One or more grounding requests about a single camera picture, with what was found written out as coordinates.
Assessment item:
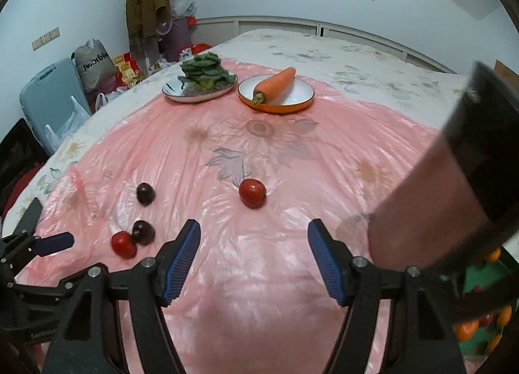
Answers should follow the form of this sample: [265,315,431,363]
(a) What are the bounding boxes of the wall switches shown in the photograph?
[31,27,61,51]

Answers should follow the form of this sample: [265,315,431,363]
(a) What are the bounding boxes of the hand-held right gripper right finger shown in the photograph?
[307,219,467,374]

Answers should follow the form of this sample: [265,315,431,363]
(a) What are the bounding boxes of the purple bin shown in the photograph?
[162,17,197,63]

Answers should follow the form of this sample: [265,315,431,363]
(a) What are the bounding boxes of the carrot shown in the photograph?
[252,67,296,104]

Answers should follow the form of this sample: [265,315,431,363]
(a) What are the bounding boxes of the pink plastic sheet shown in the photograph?
[14,59,459,374]

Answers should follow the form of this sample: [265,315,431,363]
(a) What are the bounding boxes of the floral blanket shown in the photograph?
[2,29,475,237]

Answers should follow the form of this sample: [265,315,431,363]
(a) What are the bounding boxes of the orange-rimmed white plate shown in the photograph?
[237,74,316,115]

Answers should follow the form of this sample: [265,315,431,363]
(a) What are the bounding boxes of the clear plastic bag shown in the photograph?
[44,94,92,152]

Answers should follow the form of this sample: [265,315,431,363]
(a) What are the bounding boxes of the white bed frame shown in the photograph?
[195,15,459,75]

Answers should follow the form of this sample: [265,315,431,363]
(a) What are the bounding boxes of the brown coat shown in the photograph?
[126,0,172,59]

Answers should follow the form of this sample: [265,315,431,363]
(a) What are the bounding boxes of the wooden headboard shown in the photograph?
[495,59,519,80]

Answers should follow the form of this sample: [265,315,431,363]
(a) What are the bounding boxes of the black brown cylindrical canister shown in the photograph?
[367,60,519,281]

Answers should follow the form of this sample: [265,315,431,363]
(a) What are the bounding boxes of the green tray box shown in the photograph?
[450,244,519,358]

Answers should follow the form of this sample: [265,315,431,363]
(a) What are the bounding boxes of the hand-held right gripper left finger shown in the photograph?
[42,219,202,374]

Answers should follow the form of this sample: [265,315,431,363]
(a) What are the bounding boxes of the dark plum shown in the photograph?
[132,220,156,246]
[136,182,156,207]

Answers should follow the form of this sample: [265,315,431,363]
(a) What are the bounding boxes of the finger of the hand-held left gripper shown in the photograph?
[0,232,84,302]
[15,197,43,238]

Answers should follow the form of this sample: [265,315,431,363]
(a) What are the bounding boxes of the grey bag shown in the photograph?
[73,39,118,93]

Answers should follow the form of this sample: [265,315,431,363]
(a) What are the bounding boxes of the light blue storage box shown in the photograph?
[19,58,92,156]

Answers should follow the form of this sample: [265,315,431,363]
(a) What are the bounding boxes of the red bag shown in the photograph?
[178,44,212,61]

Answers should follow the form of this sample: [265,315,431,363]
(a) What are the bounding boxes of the red yellow box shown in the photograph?
[114,52,142,87]

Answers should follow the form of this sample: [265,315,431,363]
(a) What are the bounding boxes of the red cloth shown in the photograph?
[2,163,45,216]

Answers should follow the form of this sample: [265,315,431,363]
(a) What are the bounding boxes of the green leafy vegetable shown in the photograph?
[178,52,238,93]

